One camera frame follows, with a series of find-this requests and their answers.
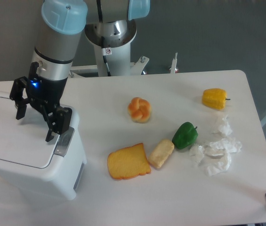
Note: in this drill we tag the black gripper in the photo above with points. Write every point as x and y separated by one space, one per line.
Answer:
45 95

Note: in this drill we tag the white trash can lid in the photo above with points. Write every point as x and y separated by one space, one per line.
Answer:
23 141

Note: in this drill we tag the green bell pepper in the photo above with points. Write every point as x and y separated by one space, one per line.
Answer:
185 135

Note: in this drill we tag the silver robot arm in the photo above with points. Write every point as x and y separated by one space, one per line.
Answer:
108 24

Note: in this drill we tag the large crumpled white tissue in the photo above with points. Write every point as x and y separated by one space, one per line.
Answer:
220 151

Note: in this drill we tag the knotted bread roll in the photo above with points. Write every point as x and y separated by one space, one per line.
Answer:
139 110

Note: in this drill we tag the pale bread loaf piece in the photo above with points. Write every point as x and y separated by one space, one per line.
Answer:
161 153

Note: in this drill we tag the small crumpled white tissue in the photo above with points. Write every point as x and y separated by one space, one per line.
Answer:
197 152

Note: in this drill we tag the upper crumpled white tissue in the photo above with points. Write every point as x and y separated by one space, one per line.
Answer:
222 126

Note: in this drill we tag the orange toast slice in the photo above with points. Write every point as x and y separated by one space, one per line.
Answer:
128 162

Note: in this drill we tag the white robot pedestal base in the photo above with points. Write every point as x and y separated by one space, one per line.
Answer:
112 62

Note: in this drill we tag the white trash can body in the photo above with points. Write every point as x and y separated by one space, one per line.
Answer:
60 178

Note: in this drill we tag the yellow bell pepper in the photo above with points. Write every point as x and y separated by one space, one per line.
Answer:
215 98

